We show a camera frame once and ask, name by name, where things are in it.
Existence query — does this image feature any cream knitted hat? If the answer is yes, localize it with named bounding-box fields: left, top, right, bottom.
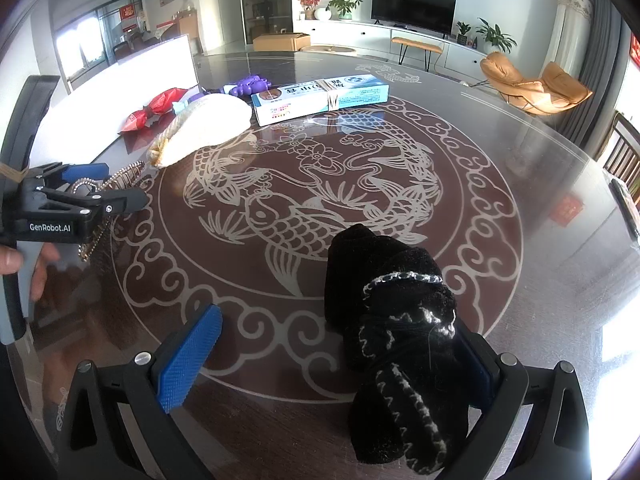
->
left=148, top=94, right=252, bottom=169

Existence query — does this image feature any purple and teal toy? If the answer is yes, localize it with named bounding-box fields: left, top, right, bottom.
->
left=172, top=74, right=273, bottom=117

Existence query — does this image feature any black flat television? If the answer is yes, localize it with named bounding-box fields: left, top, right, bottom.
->
left=371, top=0, right=457, bottom=35

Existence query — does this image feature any dark wooden slatted chair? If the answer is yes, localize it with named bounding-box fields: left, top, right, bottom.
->
left=602, top=112, right=640, bottom=191

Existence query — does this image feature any green potted plant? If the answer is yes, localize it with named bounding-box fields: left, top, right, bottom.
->
left=328, top=0, right=363, bottom=21

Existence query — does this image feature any white television cabinet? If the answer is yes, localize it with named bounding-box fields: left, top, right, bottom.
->
left=292, top=17, right=488, bottom=78

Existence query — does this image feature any black knitted scrunchie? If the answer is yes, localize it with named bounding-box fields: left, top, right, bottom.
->
left=324, top=223, right=471, bottom=476

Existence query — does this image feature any round beige floor cushion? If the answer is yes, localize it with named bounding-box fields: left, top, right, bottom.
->
left=300, top=44, right=358, bottom=57

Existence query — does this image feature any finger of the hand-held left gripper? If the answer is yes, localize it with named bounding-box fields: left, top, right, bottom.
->
left=25, top=161, right=110, bottom=186
left=37, top=185, right=151, bottom=223

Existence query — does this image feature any wooden bench with metal legs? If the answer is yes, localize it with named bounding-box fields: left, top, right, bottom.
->
left=391, top=36, right=445, bottom=72

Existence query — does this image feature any person's left hand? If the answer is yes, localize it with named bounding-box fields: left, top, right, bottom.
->
left=0, top=242, right=63, bottom=302

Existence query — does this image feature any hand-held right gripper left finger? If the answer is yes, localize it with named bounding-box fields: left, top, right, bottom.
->
left=54, top=303, right=223, bottom=480

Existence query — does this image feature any white covered standing air conditioner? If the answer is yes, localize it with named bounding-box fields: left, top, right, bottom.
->
left=542, top=0, right=594, bottom=93

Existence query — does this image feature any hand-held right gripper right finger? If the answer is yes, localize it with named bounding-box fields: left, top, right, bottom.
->
left=440, top=320, right=592, bottom=480

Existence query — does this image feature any grey curtain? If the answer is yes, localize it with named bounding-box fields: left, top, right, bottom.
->
left=567, top=0, right=631, bottom=156

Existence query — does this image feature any orange lounge chair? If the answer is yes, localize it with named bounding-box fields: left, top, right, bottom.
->
left=480, top=51, right=594, bottom=117

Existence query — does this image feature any gold woven hair clip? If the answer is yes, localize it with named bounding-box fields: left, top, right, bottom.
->
left=75, top=161, right=156, bottom=261

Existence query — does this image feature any brown cardboard box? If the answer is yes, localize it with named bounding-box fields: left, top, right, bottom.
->
left=251, top=31, right=312, bottom=52

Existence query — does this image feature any dark patterned glass desktop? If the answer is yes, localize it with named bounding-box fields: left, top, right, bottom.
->
left=0, top=50, right=640, bottom=480

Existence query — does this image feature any dark glass display cabinet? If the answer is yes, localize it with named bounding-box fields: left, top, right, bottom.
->
left=237, top=0, right=293, bottom=51

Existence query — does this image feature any leafy potted plant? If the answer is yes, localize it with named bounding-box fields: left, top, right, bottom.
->
left=475, top=17, right=518, bottom=55

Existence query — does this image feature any long blue white carton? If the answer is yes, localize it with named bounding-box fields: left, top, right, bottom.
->
left=250, top=74, right=391, bottom=127

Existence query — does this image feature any red tied plastic bag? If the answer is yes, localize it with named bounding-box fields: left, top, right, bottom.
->
left=118, top=87, right=190, bottom=134

